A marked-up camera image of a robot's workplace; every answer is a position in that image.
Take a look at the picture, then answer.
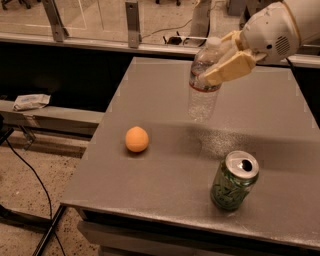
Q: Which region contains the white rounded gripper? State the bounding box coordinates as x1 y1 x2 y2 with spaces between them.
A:
203 2 301 86

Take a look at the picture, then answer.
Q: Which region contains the clear plastic water bottle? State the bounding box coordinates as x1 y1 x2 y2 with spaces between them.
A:
188 37 221 122

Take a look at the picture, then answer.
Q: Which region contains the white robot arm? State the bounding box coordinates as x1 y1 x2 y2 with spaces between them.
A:
199 0 320 85

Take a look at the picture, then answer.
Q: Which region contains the green soda can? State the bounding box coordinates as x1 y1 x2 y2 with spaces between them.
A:
210 151 259 211

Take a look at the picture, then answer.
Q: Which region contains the orange ball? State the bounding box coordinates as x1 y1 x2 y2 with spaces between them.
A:
125 126 149 153

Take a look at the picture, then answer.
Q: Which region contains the grey metal bench beam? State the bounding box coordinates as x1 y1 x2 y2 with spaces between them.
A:
0 100 104 136

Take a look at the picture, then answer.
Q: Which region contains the white wipes packet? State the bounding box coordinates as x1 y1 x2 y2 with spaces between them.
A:
13 94 51 111

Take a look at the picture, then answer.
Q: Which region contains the middle metal railing bracket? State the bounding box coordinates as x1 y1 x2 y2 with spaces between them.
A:
125 0 141 49

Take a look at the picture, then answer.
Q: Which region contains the metal railing bracket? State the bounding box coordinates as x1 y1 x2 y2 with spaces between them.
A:
41 0 69 43
125 0 141 49

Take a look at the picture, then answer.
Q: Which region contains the left metal railing bracket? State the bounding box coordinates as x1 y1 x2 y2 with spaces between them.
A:
41 0 69 43

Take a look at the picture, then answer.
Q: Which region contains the black floor cable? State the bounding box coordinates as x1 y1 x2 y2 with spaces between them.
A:
3 136 68 256

